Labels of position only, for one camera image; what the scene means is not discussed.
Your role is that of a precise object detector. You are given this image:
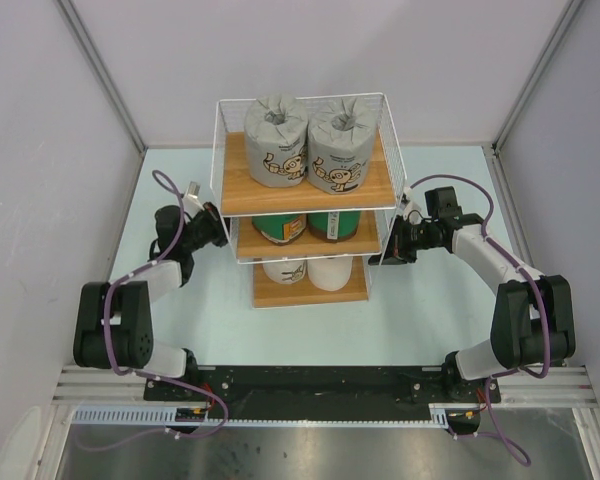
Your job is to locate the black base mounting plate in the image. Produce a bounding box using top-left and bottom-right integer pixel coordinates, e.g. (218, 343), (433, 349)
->
(143, 366), (501, 427)

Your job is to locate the grey roll front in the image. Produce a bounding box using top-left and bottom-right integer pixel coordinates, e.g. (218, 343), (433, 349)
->
(307, 97), (377, 195)

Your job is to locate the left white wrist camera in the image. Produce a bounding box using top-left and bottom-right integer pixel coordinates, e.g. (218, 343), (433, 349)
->
(182, 182), (204, 217)

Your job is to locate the white wire wooden shelf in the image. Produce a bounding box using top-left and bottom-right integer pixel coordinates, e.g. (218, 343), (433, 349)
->
(210, 93), (406, 308)

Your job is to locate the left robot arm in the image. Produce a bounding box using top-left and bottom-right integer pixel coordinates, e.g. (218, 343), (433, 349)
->
(73, 201), (227, 400)

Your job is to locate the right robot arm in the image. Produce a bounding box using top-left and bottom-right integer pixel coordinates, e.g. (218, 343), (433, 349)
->
(378, 187), (576, 401)

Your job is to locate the unwrapped white paper roll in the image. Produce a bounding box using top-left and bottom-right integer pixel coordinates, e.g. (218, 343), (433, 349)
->
(307, 257), (353, 292)

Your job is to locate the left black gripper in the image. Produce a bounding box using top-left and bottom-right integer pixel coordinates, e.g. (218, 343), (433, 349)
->
(181, 202), (253, 253)

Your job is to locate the grey roll back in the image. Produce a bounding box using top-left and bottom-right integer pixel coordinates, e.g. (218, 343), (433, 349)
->
(244, 94), (308, 188)

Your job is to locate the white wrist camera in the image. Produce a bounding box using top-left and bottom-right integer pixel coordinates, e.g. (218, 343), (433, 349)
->
(182, 182), (204, 217)
(399, 186), (416, 221)

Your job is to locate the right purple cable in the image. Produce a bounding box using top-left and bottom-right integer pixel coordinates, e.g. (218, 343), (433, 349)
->
(404, 173), (554, 468)

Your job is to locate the aluminium frame rail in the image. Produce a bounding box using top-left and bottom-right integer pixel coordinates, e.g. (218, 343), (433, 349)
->
(52, 364), (156, 405)

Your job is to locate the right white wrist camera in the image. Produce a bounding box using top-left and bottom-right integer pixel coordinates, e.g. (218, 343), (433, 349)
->
(399, 186), (416, 221)

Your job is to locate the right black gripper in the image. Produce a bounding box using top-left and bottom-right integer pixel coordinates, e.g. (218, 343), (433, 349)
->
(369, 215), (442, 266)

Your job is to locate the grey roll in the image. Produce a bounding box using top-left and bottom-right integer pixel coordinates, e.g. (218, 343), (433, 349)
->
(307, 97), (377, 195)
(244, 94), (308, 188)

